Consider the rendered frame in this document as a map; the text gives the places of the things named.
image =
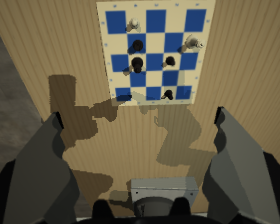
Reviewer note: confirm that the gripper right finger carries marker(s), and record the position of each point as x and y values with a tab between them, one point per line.
242	182

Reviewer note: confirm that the white pawn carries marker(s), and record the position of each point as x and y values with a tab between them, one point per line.
135	23

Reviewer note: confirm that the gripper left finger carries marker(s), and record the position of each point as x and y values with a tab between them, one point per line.
38	187

